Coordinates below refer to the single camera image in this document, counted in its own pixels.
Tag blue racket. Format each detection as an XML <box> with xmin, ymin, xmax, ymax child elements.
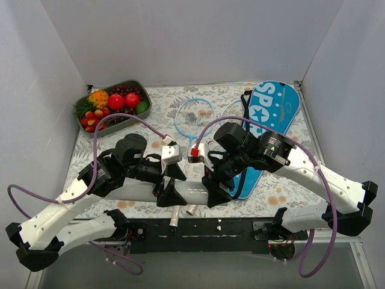
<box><xmin>174</xmin><ymin>98</ymin><xmax>216</xmax><ymax>173</ymax></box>
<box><xmin>185</xmin><ymin>99</ymin><xmax>249</xmax><ymax>216</ymax></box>

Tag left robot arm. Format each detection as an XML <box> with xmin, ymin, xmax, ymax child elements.
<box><xmin>5</xmin><ymin>134</ymin><xmax>186</xmax><ymax>272</ymax></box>

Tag white plastic shuttlecock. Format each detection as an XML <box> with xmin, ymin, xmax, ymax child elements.
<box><xmin>207</xmin><ymin>140</ymin><xmax>221</xmax><ymax>151</ymax></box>

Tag small red yellow fruits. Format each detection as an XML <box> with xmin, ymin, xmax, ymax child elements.
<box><xmin>80</xmin><ymin>108</ymin><xmax>111</xmax><ymax>133</ymax></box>

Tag orange flower fruit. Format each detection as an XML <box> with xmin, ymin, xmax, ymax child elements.
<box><xmin>87</xmin><ymin>90</ymin><xmax>109</xmax><ymax>109</ymax></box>

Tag blue racket right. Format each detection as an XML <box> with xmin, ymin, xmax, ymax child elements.
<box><xmin>185</xmin><ymin>99</ymin><xmax>249</xmax><ymax>216</ymax></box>

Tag purple cable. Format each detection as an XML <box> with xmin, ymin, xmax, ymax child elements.
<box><xmin>195</xmin><ymin>116</ymin><xmax>339</xmax><ymax>278</ymax></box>
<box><xmin>7</xmin><ymin>113</ymin><xmax>169</xmax><ymax>275</ymax></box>

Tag green lime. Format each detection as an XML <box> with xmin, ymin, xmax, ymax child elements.
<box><xmin>135</xmin><ymin>101</ymin><xmax>149</xmax><ymax>115</ymax></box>

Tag blue racket bag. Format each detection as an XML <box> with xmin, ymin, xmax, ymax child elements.
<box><xmin>221</xmin><ymin>81</ymin><xmax>300</xmax><ymax>200</ymax></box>

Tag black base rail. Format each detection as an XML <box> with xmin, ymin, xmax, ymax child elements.
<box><xmin>102</xmin><ymin>216</ymin><xmax>307</xmax><ymax>255</ymax></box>

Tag white shuttlecock tube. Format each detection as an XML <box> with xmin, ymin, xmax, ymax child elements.
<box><xmin>105</xmin><ymin>178</ymin><xmax>208</xmax><ymax>205</ymax></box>

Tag dark grape bunch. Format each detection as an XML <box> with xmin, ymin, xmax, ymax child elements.
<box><xmin>110</xmin><ymin>85</ymin><xmax>141</xmax><ymax>97</ymax></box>

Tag red apple left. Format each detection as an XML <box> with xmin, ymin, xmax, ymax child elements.
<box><xmin>108</xmin><ymin>94</ymin><xmax>125</xmax><ymax>111</ymax></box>

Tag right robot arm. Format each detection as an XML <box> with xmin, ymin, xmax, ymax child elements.
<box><xmin>199</xmin><ymin>122</ymin><xmax>378</xmax><ymax>240</ymax></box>

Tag blue racket left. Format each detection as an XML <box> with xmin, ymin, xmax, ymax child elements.
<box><xmin>174</xmin><ymin>98</ymin><xmax>216</xmax><ymax>173</ymax></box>

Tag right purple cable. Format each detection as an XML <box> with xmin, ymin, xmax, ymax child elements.
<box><xmin>195</xmin><ymin>116</ymin><xmax>339</xmax><ymax>278</ymax></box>

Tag red apple right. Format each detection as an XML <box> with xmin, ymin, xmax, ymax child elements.
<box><xmin>125</xmin><ymin>92</ymin><xmax>141</xmax><ymax>109</ymax></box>

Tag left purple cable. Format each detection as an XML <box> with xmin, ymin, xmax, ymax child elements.
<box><xmin>7</xmin><ymin>113</ymin><xmax>169</xmax><ymax>275</ymax></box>

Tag red apple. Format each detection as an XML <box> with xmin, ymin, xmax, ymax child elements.
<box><xmin>125</xmin><ymin>92</ymin><xmax>141</xmax><ymax>109</ymax></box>
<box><xmin>108</xmin><ymin>94</ymin><xmax>125</xmax><ymax>111</ymax></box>

